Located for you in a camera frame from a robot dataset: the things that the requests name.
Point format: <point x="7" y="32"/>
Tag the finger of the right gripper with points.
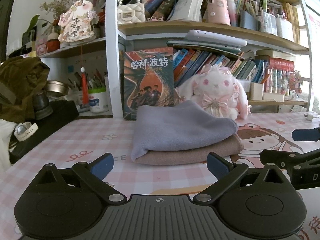
<point x="292" y="160"/>
<point x="306" y="134"/>

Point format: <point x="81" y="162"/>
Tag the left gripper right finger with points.
<point x="228" y="177"/>

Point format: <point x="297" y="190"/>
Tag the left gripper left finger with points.
<point x="93" y="174"/>

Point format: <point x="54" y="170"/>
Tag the white phone charger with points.
<point x="311" y="115"/>

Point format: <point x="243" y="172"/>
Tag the white pen holder cup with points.
<point x="97" y="99"/>

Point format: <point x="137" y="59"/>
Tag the white wrist watch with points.
<point x="25" y="130"/>

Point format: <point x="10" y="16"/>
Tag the pink bunny plush toy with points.
<point x="217" y="92"/>

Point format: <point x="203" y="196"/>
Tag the red tassel charm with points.
<point x="84" y="86"/>

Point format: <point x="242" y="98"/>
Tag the metal bowl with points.
<point x="56" y="87"/>

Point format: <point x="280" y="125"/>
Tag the white garment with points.
<point x="6" y="130"/>

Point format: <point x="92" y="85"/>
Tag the Harry Potter book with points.
<point x="148" y="80"/>

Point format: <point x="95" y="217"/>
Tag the olive green garment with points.
<point x="24" y="78"/>

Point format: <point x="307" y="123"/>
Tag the white tablet on shelf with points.
<point x="207" y="36"/>

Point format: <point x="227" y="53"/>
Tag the pink bunny sign ornament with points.
<point x="76" y="23"/>

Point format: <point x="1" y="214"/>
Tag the pink cylinder container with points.
<point x="217" y="12"/>

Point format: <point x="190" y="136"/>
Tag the white pearl handle purse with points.
<point x="131" y="13"/>

